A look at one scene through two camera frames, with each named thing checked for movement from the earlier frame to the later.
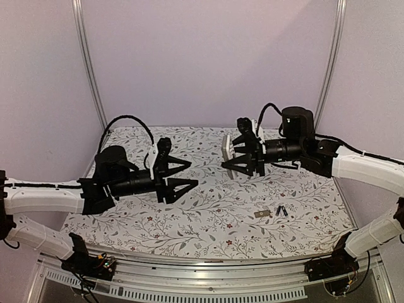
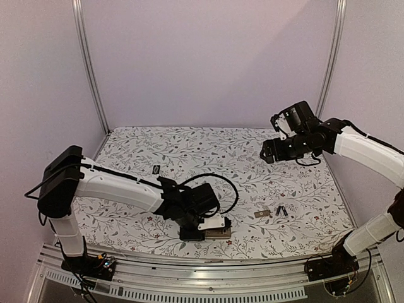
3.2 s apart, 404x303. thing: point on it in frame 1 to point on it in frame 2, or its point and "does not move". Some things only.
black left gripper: x=161 y=172 to x=188 y=237
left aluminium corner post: x=77 y=9 does not move
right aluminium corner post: x=331 y=59 does not move
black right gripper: x=254 y=157 to x=268 y=147
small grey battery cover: x=262 y=213 does not move
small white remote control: x=228 y=153 to x=218 y=233
